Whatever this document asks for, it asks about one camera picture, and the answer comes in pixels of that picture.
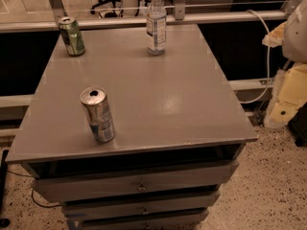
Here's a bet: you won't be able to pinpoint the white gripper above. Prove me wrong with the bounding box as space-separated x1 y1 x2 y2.
262 22 307 128

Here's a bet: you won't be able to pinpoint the clear blue-label plastic bottle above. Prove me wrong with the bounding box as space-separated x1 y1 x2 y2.
146 0 167 56

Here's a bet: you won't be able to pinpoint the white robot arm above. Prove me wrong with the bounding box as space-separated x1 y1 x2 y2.
262 0 307 128

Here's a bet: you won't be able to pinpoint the silver blue energy can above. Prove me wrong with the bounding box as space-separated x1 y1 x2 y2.
80 86 115 143

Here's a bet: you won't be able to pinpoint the green soda can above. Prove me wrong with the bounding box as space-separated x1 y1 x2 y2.
59 16 85 57

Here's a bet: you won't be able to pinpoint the grey drawer cabinet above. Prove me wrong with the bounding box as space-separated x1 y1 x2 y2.
7 25 256 230

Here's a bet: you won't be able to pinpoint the black office chair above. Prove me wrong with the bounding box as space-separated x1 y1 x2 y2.
89 0 123 19

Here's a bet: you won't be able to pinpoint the metal rail frame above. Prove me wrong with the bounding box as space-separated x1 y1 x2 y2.
0 0 301 33

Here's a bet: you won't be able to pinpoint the black floor cable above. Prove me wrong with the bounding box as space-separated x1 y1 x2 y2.
6 170 62 209

